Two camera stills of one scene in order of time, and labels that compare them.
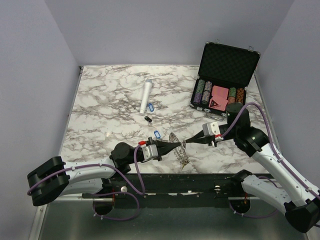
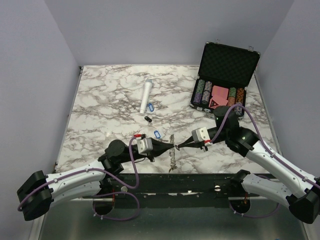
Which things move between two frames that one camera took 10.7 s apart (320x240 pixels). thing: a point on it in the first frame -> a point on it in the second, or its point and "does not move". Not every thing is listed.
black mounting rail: (162, 190) does not move
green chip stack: (232, 95) does not move
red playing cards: (219, 98) does not move
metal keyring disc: (180, 152) -> (172, 151)
